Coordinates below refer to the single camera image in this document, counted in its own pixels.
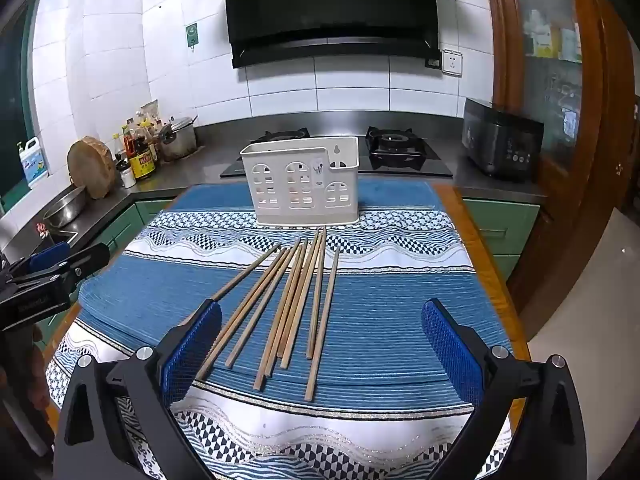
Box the row of wooden chopsticks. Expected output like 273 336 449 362
195 226 342 403

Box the small white jar black lid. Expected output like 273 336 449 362
116 159 137 189

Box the green base cabinet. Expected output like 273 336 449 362
37 200 176 346
462 199 541 281

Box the cluster of condiment bottles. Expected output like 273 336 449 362
112 110 166 161

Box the steel pressure cooker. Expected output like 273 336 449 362
159 115 199 162

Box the black range hood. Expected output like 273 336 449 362
192 0 446 70

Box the black glass gas stove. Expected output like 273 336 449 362
220 126 454 179

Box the stainless steel bowl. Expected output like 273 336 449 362
42 185 88 227

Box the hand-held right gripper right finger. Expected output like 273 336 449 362
421 298 587 480

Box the person's left hand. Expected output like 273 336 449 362
0 325 53 411

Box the large yellow label sauce bottle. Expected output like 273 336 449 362
127 132 157 181

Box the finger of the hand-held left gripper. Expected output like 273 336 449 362
30 243 112 286
26 241 72 272

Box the black rice cooker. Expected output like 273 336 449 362
461 98 545 183

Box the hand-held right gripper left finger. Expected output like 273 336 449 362
52 299 223 480

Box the white wall socket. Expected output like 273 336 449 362
440 49 463 78

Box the round wooden chopping board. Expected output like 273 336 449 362
67 136 115 200

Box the wooden framed glass door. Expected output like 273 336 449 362
482 0 640 321

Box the black burner grate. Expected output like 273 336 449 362
364 126 427 158
250 129 311 143

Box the white jug with blue label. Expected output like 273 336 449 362
16 137 49 189

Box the white plastic chopstick holder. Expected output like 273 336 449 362
240 136 362 227

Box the stainless steel sink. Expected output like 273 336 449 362
47 229 80 251

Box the green framed window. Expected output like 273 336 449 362
0 0 41 211

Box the blue patterned table mat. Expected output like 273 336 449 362
45 180 516 480

